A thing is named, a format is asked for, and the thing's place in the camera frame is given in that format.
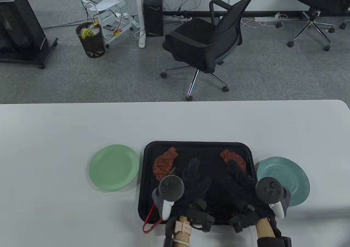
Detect person's right hand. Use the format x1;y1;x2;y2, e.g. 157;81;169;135
223;159;271;220

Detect person's left hand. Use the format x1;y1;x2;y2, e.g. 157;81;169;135
175;158;212;216

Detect red-brown grilled steak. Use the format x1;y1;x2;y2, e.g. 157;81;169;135
220;149;246;171
153;147;179;182

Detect red-handled kitchen tongs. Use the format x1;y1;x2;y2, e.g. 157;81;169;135
143;166;178;234

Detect green plate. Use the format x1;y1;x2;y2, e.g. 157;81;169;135
89;144;140;192

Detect person's left forearm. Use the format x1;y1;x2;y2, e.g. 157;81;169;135
175;216;192;247

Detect person's right forearm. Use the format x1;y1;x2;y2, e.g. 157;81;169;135
256;217;275;240

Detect grey left hand controller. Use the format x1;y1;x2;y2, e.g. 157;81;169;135
152;175;185;221

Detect black right glove sensor module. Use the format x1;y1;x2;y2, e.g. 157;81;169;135
229;206;257;233

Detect black glove sensor module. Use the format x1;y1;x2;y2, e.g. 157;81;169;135
229;206;257;233
187;199;215;232

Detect black left glove sensor module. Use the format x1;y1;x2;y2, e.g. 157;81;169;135
187;199;215;232

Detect black plastic tray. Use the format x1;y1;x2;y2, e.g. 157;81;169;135
138;141;256;225

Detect pink wrist band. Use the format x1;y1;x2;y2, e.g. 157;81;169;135
174;221;192;234

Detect teal plate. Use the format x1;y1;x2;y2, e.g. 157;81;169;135
256;156;311;207

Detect black mesh office chair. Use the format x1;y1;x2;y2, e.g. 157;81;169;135
160;0;267;101

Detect white power strip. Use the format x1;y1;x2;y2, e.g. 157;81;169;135
254;13;280;22

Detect black mesh trash bin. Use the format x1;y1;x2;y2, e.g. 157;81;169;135
76;22;106;58

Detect black computer tower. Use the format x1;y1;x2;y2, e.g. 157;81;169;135
143;0;164;37

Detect white desk leg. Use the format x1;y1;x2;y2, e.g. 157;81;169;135
134;0;146;48

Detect white paper sheet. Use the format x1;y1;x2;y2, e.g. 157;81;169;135
94;0;121;11

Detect black cabinet on wheels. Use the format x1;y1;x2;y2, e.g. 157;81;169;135
0;0;58;69

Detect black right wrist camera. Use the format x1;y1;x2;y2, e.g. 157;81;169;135
257;236;292;247

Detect black cable bar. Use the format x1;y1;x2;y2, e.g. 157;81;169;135
164;10;309;19

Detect white wire cart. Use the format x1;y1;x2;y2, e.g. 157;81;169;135
81;0;134;48

